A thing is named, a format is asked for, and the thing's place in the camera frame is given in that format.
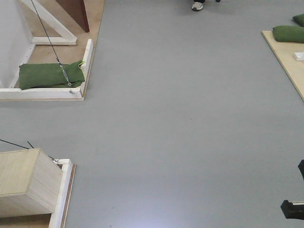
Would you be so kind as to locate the brown wooden door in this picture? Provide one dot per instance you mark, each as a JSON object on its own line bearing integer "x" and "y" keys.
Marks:
{"x": 77, "y": 11}

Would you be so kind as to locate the black robot part upper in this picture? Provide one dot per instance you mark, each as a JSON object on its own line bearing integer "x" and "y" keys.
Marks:
{"x": 301, "y": 168}

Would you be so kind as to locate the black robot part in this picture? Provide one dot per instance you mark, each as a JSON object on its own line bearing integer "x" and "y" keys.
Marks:
{"x": 301, "y": 168}
{"x": 293, "y": 210}

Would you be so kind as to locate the black robot part lower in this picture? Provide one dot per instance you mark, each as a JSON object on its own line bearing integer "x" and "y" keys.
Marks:
{"x": 293, "y": 210}

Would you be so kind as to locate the white grey sneaker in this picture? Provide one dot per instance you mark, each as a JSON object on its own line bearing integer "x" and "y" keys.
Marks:
{"x": 197, "y": 5}

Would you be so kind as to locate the green sandbag by turnbuckle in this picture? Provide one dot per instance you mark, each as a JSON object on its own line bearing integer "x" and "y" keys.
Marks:
{"x": 50, "y": 75}

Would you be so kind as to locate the plywood base platform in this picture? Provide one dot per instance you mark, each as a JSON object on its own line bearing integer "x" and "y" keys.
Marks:
{"x": 38, "y": 54}

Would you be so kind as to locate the light plywood box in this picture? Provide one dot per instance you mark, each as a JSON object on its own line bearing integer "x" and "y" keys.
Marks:
{"x": 29, "y": 183}

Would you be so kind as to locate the right plywood platform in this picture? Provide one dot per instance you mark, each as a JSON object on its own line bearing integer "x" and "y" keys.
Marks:
{"x": 285, "y": 54}

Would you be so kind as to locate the white block on platform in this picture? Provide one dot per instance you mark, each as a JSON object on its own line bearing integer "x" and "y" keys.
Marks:
{"x": 299, "y": 56}

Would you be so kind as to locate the green sandbag on right platform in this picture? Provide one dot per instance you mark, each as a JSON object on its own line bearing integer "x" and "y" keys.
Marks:
{"x": 288, "y": 34}

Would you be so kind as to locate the white wooden border rail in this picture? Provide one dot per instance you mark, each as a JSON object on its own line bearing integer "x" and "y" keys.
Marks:
{"x": 86, "y": 65}

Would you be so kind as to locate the white diagonal brace frame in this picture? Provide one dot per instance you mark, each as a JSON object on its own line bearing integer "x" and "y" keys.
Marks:
{"x": 66, "y": 37}

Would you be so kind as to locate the white wooden front rail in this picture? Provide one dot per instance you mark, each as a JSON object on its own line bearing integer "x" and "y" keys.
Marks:
{"x": 41, "y": 94}

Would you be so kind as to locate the white rail near box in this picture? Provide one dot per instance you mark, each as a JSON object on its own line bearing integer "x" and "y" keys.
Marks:
{"x": 57, "y": 215}

